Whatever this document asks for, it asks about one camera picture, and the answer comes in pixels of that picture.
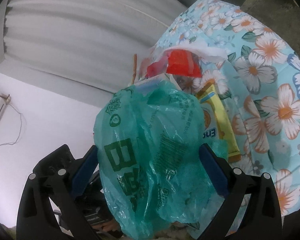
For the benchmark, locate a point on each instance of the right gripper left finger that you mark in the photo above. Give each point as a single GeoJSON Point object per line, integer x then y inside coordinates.
{"type": "Point", "coordinates": [47, 208]}

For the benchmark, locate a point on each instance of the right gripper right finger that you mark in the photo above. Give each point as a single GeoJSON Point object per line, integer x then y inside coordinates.
{"type": "Point", "coordinates": [262, 218]}

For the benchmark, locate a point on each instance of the green plastic bag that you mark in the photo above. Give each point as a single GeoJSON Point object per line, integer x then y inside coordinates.
{"type": "Point", "coordinates": [148, 140]}

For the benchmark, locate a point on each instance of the yellow snack wrapper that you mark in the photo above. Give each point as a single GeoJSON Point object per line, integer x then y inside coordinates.
{"type": "Point", "coordinates": [217, 124]}

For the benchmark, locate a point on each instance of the white blue carton box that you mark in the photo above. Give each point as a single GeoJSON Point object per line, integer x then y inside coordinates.
{"type": "Point", "coordinates": [150, 81]}

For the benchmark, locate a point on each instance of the red plastic wrapper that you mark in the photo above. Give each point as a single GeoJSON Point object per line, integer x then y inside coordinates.
{"type": "Point", "coordinates": [176, 62]}

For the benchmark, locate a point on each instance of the white tissue paper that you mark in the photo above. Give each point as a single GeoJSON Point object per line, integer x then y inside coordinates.
{"type": "Point", "coordinates": [199, 48]}

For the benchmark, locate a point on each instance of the floral blue bed cover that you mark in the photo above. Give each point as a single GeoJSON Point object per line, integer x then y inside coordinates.
{"type": "Point", "coordinates": [258, 84]}

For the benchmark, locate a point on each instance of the grey window curtain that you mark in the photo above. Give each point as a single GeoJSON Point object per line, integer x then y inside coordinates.
{"type": "Point", "coordinates": [91, 42]}

